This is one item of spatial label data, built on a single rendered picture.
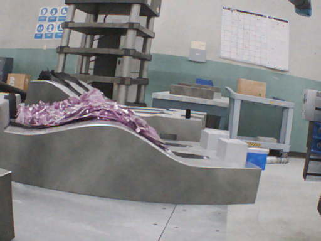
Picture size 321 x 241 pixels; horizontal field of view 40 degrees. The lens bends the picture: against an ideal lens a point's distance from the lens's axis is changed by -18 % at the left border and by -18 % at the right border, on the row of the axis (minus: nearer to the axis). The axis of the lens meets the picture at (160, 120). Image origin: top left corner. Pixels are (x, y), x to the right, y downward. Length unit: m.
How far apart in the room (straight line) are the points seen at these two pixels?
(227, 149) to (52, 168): 0.26
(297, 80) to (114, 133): 7.03
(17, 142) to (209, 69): 6.95
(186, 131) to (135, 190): 0.34
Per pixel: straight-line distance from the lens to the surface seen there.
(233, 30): 7.57
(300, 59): 7.66
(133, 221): 0.57
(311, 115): 1.37
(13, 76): 7.92
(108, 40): 6.39
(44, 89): 1.04
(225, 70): 7.54
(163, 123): 0.98
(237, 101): 6.84
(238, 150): 0.75
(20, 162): 0.66
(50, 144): 0.65
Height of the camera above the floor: 0.96
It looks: 5 degrees down
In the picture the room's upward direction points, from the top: 7 degrees clockwise
